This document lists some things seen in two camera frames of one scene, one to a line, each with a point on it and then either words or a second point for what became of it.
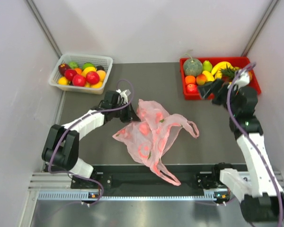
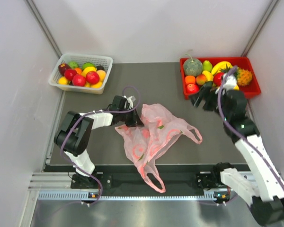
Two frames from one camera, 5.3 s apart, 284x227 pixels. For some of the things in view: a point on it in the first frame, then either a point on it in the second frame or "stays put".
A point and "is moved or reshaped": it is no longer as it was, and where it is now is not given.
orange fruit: (190, 79) stays put
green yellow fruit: (207, 65) stays put
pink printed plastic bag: (153, 135) is moved or reshaped
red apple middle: (78, 80) stays put
